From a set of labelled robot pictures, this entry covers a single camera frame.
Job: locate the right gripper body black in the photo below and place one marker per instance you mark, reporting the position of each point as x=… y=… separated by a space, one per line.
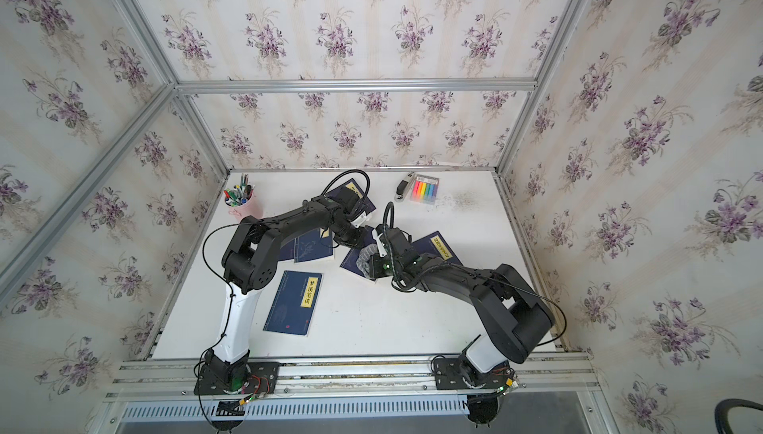
x=382 y=267

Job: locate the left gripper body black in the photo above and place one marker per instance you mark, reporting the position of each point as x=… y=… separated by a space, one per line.
x=350 y=235

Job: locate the grey striped cleaning cloth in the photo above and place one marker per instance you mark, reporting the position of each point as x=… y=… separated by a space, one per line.
x=364 y=262

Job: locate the blue book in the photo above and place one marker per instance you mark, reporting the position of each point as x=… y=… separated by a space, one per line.
x=436 y=245
x=351 y=257
x=315 y=245
x=294 y=303
x=355 y=187
x=288 y=251

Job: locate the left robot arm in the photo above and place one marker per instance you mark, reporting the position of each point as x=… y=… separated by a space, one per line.
x=250 y=261

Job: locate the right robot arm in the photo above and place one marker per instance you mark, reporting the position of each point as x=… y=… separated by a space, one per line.
x=514 y=318

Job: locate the grey black stapler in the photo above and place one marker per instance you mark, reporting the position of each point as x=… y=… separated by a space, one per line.
x=404 y=186

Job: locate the clear box of highlighters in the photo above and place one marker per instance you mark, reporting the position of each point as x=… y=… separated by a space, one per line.
x=424 y=189

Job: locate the pink pen cup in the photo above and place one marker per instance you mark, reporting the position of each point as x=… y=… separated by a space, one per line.
x=240 y=198

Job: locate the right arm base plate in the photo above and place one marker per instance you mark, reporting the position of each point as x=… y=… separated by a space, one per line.
x=457 y=373

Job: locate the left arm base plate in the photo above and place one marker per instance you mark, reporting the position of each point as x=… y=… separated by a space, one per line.
x=218 y=378

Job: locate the aluminium rail frame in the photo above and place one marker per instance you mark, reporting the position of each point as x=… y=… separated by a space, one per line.
x=343 y=387

